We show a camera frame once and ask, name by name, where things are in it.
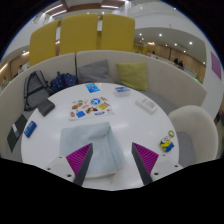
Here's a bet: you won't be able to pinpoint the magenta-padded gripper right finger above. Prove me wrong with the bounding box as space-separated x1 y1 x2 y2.
131 142 184 186

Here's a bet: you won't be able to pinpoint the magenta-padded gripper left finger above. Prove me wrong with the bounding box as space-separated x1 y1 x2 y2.
44 143 94 187

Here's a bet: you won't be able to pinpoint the light blue towel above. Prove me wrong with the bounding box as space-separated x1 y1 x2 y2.
59 121 128 179

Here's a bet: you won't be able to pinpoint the colourful sticker sheet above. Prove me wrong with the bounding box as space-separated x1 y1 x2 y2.
69 96 115 122

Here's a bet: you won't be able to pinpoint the white flat box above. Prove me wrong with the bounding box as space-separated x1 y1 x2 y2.
135 96 159 115

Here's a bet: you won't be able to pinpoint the white round-backed chair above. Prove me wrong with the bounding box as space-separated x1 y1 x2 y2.
167 105 219 164

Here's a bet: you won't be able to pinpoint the blue rectangular box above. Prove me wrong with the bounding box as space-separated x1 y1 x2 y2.
23 120 38 139

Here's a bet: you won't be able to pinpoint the dark brown wallet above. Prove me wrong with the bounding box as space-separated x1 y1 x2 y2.
36 98 56 117

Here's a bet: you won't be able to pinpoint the black laptop sleeve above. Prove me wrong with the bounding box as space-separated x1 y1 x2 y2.
6 113 29 154

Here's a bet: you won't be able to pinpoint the small clear blue-topped box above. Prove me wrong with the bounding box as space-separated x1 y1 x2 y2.
114 85 132 97

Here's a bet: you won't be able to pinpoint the blue card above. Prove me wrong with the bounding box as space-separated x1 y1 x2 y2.
85 82 101 94

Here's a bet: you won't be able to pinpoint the dark blue dotted bag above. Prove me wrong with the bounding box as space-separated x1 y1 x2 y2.
49 71 79 93

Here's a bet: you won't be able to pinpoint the grey backpack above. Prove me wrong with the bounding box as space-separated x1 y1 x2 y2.
23 69 53 112

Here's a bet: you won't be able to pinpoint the curved beige sofa bench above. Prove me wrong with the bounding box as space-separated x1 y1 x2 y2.
0 49 208 158

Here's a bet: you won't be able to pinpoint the yellow-green cushion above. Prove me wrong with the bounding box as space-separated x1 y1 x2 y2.
115 61 149 92

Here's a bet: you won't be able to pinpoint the grey cushion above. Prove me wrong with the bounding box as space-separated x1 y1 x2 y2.
76 59 115 85

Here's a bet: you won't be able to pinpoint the yellow upholstered panel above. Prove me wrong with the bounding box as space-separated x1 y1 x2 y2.
29 20 62 67
59 13 100 56
99 13 136 53

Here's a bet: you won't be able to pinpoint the ceiling strip lights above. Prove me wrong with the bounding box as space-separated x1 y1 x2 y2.
43 0 121 18

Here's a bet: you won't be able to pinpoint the yellow toy figure keychain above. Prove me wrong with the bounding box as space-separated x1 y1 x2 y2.
159 129 176 153

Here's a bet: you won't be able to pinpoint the pink wall poster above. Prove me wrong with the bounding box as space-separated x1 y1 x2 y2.
210 51 223 81

